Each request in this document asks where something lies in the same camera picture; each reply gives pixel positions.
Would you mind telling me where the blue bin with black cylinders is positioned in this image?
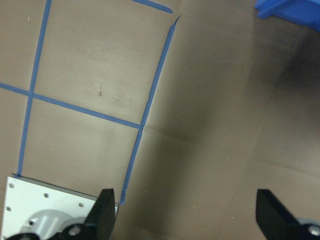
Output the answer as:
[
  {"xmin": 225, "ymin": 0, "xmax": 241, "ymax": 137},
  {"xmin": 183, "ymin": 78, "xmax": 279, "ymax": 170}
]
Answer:
[{"xmin": 254, "ymin": 0, "xmax": 320, "ymax": 34}]

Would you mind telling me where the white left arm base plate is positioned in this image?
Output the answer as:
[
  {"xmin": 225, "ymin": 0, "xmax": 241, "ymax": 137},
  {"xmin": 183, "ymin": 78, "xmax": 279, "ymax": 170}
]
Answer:
[{"xmin": 0, "ymin": 175, "xmax": 119, "ymax": 240}]

